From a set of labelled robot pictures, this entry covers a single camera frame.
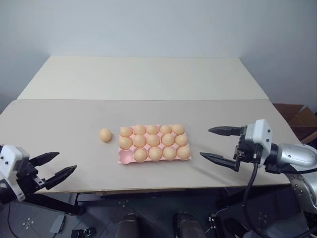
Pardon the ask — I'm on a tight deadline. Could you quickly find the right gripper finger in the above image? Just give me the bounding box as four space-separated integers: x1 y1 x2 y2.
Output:
200 152 239 172
208 125 245 137

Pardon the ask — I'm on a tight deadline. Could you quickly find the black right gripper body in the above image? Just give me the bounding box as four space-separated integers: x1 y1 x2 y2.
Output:
233 126 264 172

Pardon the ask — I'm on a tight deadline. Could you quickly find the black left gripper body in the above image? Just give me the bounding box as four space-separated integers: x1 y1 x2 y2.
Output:
15 158 48 196

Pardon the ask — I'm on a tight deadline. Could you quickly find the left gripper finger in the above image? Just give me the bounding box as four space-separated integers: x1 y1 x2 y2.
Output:
44 165 78 191
29 152 60 172

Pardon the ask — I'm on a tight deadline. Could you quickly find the loose tan egg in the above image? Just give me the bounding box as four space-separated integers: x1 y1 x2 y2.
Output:
99 127 112 143

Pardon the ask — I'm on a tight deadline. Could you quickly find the pink egg tray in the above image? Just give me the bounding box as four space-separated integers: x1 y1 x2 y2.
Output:
117 124 193 165

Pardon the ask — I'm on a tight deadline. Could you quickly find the grey flat floor piece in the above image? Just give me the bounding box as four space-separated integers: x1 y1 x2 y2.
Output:
50 214 65 234

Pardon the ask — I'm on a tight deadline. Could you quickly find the brown cardboard box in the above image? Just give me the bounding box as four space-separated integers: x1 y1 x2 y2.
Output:
273 103 317 144

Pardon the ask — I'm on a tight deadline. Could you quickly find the small black floor device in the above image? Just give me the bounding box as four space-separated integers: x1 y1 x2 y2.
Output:
71 226 97 238

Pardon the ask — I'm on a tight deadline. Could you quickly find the dark rounded shape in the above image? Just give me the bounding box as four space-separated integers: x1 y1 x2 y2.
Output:
172 212 207 238
117 212 138 238

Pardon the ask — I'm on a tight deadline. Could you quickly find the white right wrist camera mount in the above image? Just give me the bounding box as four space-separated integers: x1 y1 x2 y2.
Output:
243 119 273 165

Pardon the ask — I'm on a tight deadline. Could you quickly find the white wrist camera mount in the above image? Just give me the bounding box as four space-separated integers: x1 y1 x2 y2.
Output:
243 119 273 165
0 144 30 202

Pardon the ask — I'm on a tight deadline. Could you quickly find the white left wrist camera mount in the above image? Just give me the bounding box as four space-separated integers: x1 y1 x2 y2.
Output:
0 144 30 202

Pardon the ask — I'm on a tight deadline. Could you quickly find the black table frame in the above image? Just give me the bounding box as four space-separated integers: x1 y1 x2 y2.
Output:
22 187 293 217

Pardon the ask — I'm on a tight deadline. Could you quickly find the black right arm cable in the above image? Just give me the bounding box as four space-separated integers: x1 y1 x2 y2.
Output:
242 148 269 238

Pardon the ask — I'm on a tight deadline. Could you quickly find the thin black floor cable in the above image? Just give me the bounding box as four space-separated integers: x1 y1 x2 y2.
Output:
5 201 28 238

